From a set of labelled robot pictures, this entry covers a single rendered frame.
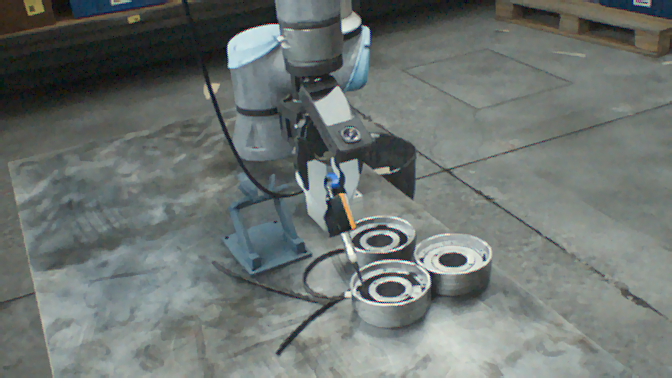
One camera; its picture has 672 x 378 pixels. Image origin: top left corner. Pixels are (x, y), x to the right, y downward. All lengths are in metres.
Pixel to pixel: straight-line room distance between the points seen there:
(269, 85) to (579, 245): 1.53
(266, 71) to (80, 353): 0.63
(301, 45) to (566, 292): 1.72
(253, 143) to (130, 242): 0.34
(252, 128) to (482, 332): 0.68
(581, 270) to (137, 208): 1.59
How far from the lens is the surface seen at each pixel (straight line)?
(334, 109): 0.93
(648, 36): 4.52
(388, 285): 1.06
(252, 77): 1.46
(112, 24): 4.38
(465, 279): 1.06
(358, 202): 1.24
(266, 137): 1.49
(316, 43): 0.92
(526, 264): 2.62
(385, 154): 2.53
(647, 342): 2.35
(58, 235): 1.39
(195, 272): 1.19
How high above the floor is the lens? 1.42
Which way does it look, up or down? 27 degrees down
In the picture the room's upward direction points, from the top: 6 degrees counter-clockwise
